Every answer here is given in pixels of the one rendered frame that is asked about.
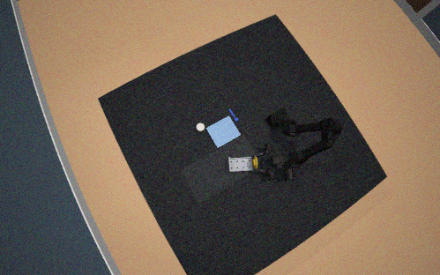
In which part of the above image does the yellow round plate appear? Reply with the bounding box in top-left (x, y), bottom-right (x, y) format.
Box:
top-left (252, 157), bottom-right (258, 169)

